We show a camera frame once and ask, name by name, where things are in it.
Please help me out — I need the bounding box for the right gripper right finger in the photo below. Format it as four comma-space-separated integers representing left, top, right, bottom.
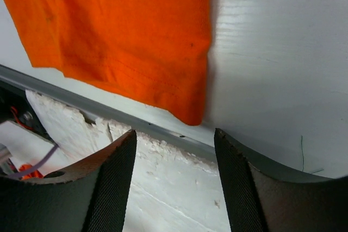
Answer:
214, 129, 347, 231

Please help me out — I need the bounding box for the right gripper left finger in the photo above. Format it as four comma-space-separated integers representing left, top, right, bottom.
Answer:
1, 129, 137, 231

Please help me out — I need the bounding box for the orange t shirt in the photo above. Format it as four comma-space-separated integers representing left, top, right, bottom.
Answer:
4, 0, 212, 126

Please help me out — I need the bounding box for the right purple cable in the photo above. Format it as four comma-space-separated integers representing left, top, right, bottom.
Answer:
10, 142, 60, 180

